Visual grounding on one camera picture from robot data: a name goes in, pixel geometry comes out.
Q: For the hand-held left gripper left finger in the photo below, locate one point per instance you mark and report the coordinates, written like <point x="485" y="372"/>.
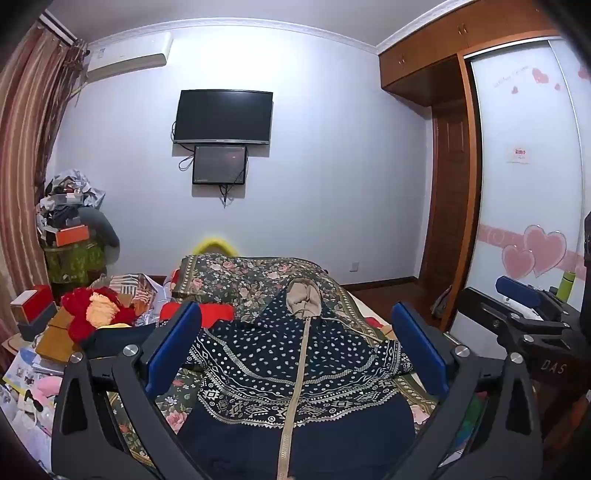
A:
<point x="178" y="341"/>

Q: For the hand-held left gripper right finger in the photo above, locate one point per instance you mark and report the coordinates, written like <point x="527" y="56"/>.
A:
<point x="422" y="350"/>

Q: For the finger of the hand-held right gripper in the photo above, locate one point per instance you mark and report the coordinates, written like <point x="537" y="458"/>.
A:
<point x="503" y="311"/>
<point x="517" y="288"/>

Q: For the navy patterned hoodie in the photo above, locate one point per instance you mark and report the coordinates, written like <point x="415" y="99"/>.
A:
<point x="286" y="350"/>

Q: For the red cloth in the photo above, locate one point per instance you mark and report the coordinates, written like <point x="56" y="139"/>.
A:
<point x="217" y="314"/>

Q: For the green bottle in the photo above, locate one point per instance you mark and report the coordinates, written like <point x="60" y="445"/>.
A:
<point x="566" y="286"/>

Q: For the grey cloth on floor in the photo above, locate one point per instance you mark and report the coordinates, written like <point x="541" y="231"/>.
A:
<point x="442" y="302"/>

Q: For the striped orange grey cloth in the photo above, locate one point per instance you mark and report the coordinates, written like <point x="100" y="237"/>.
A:
<point x="134" y="286"/>

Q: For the wooden wardrobe with heart door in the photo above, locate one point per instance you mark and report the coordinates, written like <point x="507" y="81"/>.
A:
<point x="521" y="207"/>

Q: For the dark green floral blanket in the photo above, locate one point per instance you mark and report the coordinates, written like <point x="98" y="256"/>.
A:
<point x="221" y="272"/>

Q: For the red and yellow plush toy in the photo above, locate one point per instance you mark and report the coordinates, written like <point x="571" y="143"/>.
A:
<point x="81" y="318"/>

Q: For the yellow round object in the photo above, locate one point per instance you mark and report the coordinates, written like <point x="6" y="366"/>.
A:
<point x="213" y="241"/>

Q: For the brown wooden door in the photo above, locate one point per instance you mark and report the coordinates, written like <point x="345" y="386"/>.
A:
<point x="450" y="198"/>

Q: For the brown cardboard box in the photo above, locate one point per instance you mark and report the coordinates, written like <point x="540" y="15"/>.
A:
<point x="55" y="339"/>

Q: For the green patterned bag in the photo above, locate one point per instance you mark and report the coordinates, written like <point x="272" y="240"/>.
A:
<point x="74" y="263"/>

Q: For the grey plush cushion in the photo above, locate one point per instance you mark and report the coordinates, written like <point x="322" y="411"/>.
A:
<point x="105" y="230"/>

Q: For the white door sticker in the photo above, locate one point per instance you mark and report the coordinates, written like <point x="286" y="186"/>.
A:
<point x="517" y="154"/>

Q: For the pink plush toy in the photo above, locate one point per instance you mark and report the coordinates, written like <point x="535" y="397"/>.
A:
<point x="44" y="390"/>

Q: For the orange box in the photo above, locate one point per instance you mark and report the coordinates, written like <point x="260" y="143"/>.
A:
<point x="71" y="235"/>

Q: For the red and white box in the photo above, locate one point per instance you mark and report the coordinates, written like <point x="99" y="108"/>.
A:
<point x="32" y="302"/>

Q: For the stack of printed papers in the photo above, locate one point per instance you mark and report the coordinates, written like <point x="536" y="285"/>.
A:
<point x="27" y="364"/>

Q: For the pile of clutter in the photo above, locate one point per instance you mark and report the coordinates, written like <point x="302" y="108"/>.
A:
<point x="69" y="189"/>

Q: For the wooden overhead cabinet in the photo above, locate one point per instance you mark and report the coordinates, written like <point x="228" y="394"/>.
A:
<point x="434" y="50"/>

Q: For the striped brown curtain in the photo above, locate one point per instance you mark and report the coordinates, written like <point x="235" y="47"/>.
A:
<point x="27" y="138"/>

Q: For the white air conditioner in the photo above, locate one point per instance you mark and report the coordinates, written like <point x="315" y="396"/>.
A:
<point x="127" y="55"/>

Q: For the white wall outlet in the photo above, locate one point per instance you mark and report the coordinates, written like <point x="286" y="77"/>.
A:
<point x="352" y="266"/>

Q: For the small black wall monitor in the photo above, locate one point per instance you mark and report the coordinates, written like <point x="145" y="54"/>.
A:
<point x="219" y="165"/>

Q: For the black wall television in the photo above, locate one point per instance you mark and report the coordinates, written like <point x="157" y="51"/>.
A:
<point x="223" y="116"/>

